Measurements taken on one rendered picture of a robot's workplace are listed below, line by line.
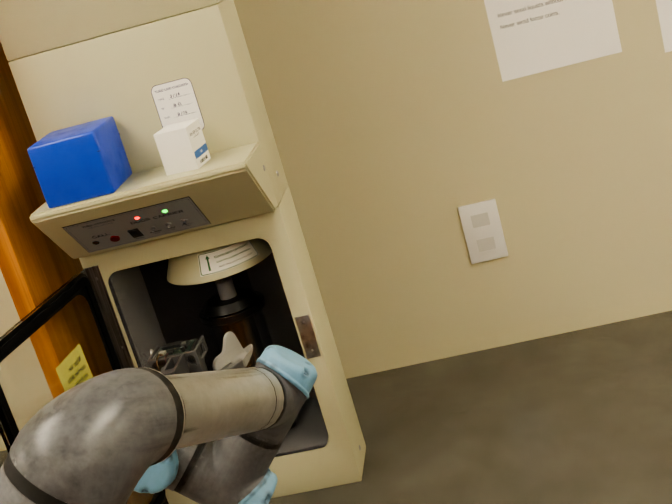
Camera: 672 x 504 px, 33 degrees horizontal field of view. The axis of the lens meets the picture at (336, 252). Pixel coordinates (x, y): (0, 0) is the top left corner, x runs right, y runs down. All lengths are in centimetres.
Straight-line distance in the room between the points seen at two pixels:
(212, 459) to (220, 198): 38
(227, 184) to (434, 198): 62
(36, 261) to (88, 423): 74
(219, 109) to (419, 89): 51
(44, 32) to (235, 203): 36
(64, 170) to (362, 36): 66
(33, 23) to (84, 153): 21
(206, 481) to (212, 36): 61
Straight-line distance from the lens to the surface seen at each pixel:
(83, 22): 165
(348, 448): 179
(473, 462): 178
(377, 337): 217
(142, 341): 181
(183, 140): 155
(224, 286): 180
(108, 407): 103
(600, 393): 190
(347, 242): 210
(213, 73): 161
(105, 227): 163
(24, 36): 168
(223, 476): 139
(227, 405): 119
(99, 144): 157
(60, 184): 159
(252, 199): 158
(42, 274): 173
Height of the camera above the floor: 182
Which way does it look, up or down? 17 degrees down
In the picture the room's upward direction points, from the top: 16 degrees counter-clockwise
